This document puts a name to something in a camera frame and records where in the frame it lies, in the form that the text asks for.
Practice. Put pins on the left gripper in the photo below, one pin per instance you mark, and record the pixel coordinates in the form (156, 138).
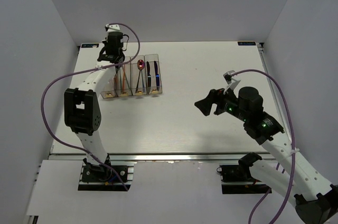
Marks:
(105, 45)

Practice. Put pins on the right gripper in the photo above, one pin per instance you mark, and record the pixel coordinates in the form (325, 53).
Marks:
(205, 104)

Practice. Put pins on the orange chopstick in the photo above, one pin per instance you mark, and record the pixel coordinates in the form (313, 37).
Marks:
(116, 81)
(123, 79)

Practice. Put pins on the iridescent rainbow spoon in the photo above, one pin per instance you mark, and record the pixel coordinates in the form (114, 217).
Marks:
(140, 87)

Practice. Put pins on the black knife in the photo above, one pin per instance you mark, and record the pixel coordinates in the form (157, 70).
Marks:
(149, 77)

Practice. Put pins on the iridescent blue knife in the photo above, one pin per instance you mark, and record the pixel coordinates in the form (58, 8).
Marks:
(157, 76)

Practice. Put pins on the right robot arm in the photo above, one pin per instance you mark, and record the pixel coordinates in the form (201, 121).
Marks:
(313, 196)

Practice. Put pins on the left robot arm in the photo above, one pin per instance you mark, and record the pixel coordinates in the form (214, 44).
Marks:
(81, 107)

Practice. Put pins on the smoky clear container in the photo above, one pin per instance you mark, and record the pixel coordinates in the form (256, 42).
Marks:
(151, 58)
(134, 75)
(123, 94)
(109, 91)

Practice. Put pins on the blue label sticker left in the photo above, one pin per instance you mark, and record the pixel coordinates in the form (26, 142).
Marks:
(89, 45)

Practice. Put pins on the blue label sticker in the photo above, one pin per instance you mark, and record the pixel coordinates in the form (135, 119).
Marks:
(246, 43)
(89, 45)

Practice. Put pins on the blue label sticker right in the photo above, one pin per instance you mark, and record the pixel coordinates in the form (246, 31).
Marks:
(246, 43)

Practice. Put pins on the white front panel board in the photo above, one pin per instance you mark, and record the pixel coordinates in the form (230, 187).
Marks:
(161, 192)

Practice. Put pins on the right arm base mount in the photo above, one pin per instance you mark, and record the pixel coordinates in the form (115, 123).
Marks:
(237, 179)

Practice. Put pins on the aluminium table edge rail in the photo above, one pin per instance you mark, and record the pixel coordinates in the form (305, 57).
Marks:
(162, 157)

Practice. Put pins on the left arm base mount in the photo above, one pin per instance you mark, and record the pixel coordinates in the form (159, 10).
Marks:
(93, 179)

